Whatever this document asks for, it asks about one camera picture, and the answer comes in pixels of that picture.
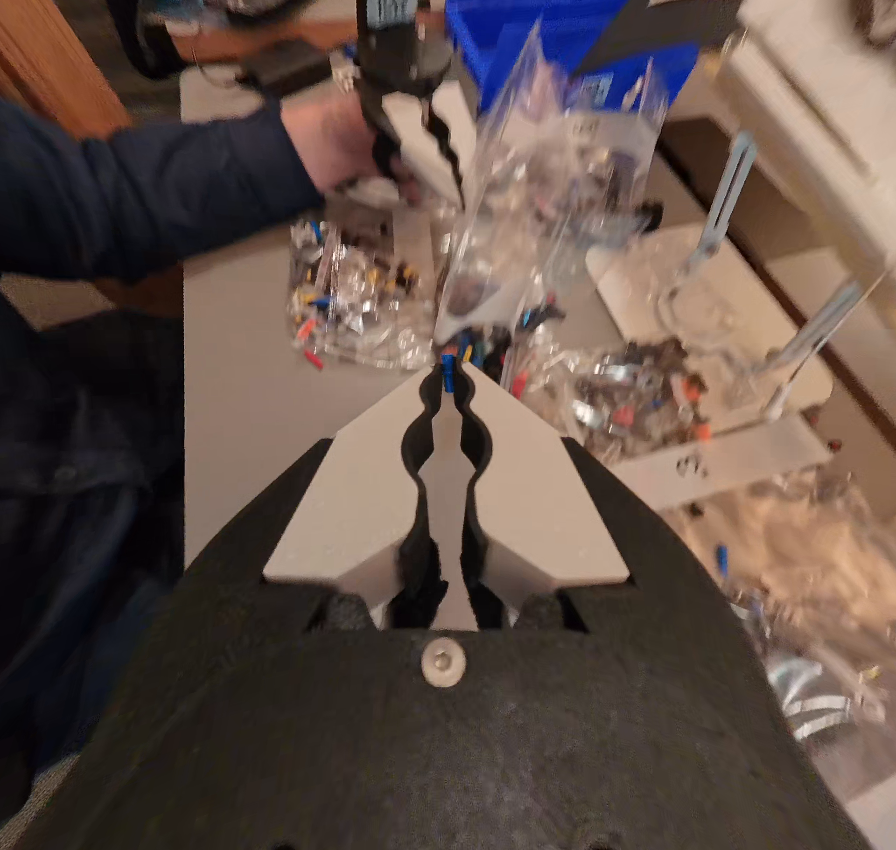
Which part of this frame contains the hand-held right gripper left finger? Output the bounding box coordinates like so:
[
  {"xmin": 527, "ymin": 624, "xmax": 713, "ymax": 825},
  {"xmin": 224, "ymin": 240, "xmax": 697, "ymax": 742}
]
[{"xmin": 263, "ymin": 363, "xmax": 449, "ymax": 630}]

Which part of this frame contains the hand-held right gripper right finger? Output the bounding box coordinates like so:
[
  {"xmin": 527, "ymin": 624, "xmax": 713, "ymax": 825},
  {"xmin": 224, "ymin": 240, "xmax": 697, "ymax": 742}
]
[{"xmin": 454, "ymin": 360, "xmax": 631, "ymax": 630}]

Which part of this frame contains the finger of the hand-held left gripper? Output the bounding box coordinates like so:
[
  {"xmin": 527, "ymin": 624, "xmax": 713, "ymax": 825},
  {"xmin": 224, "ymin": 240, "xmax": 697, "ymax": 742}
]
[
  {"xmin": 435, "ymin": 82, "xmax": 483, "ymax": 188},
  {"xmin": 381, "ymin": 93, "xmax": 466, "ymax": 210}
]

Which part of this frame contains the person's left forearm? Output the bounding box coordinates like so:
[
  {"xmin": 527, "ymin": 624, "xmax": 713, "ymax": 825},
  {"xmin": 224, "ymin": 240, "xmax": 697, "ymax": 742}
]
[{"xmin": 0, "ymin": 98, "xmax": 324, "ymax": 286}]

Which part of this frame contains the person's left hand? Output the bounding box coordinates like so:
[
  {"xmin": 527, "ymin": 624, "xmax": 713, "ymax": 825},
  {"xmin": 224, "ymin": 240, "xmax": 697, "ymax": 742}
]
[{"xmin": 280, "ymin": 98, "xmax": 415, "ymax": 200}]

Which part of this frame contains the blue plastic bin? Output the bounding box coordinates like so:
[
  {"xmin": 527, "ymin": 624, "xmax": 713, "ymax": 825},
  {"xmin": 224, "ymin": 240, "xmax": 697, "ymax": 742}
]
[{"xmin": 443, "ymin": 0, "xmax": 702, "ymax": 111}]

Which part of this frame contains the black paper flap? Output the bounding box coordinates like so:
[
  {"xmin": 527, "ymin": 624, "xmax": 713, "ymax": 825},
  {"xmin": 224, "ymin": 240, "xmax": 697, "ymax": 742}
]
[{"xmin": 573, "ymin": 0, "xmax": 744, "ymax": 76}]

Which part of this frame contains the empty clear plastic bag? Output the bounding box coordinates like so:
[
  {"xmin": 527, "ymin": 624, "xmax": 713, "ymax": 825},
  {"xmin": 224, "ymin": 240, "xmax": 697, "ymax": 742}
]
[{"xmin": 647, "ymin": 234, "xmax": 744, "ymax": 355}]

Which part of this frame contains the person's navy jacket torso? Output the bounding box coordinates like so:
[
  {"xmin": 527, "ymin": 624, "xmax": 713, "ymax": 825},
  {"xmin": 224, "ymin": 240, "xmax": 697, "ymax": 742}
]
[{"xmin": 0, "ymin": 296, "xmax": 186, "ymax": 802}]

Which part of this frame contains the wooden panel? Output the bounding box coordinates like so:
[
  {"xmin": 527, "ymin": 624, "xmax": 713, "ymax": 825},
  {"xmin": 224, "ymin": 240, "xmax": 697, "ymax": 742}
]
[{"xmin": 0, "ymin": 0, "xmax": 132, "ymax": 139}]

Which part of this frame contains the metal page holder wire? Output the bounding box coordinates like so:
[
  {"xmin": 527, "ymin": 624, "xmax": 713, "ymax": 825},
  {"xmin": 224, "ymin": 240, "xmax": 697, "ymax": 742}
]
[{"xmin": 764, "ymin": 282, "xmax": 863, "ymax": 423}]

